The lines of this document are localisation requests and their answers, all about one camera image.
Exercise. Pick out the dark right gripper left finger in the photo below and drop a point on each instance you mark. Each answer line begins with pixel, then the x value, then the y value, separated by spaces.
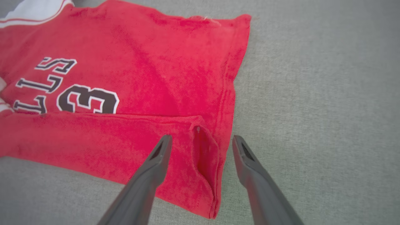
pixel 140 193

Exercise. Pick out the red white basketball jersey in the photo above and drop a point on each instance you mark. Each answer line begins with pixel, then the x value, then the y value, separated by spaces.
pixel 156 78

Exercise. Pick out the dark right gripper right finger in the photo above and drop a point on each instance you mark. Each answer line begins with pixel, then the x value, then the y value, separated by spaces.
pixel 265 193

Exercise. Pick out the grey fabric sofa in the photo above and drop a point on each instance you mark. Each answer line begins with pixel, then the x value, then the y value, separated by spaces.
pixel 312 109

